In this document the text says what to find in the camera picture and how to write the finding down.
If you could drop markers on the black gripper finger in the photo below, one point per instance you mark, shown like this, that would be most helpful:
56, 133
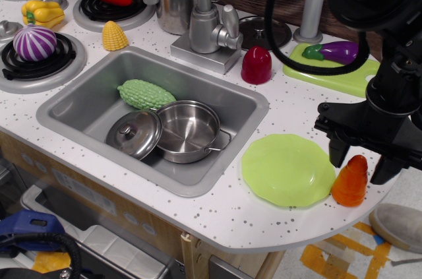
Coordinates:
387, 168
337, 152

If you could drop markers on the yellow toy corn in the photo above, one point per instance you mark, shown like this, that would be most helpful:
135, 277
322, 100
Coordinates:
113, 37

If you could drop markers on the grey shoe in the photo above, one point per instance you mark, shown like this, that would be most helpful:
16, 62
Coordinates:
398, 225

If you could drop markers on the grey vertical support pole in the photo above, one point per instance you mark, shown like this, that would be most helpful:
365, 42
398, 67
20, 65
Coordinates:
309, 31

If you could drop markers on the green toy bitter gourd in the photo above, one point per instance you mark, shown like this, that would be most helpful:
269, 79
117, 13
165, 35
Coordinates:
141, 94

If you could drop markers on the blue clamp handle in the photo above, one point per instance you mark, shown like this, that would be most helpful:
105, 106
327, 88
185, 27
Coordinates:
28, 221

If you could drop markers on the wooden toy kitchen cabinet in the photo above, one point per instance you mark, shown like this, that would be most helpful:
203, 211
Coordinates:
85, 203

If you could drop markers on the steel domed lid in sink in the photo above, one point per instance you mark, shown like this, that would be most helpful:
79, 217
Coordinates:
136, 133

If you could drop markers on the steel saucepan in sink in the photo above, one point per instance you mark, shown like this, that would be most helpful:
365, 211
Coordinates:
190, 131

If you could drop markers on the purple toy eggplant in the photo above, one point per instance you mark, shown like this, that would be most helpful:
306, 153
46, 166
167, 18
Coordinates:
343, 52

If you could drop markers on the purple striped toy onion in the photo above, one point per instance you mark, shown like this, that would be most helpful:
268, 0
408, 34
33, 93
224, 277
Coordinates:
34, 43

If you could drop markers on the orange toy carrot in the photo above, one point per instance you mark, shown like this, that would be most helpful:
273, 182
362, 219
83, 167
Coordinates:
349, 188

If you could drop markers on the steel flat pot lid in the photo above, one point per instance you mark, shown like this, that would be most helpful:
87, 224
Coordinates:
252, 28

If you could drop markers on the front left stove burner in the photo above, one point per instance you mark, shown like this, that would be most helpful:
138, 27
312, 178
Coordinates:
28, 77

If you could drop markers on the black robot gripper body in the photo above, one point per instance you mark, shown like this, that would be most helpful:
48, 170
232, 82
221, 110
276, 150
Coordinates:
362, 124

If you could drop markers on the grey toy sink basin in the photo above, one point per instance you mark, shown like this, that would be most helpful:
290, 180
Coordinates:
90, 112

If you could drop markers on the middle stove burner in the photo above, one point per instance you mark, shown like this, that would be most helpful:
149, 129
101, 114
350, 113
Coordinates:
92, 15

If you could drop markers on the dark red toy pepper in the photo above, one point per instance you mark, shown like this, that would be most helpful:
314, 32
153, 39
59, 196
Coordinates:
257, 66

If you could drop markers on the yellow toy bell pepper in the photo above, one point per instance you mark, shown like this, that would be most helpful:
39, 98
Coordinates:
42, 13

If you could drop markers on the silver toy faucet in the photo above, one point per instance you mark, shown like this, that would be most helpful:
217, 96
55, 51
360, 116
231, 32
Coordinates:
213, 40

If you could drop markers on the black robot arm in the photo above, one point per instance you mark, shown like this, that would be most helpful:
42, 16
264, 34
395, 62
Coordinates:
396, 87

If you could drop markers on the light green plastic plate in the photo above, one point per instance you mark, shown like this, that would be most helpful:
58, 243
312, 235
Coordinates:
287, 170

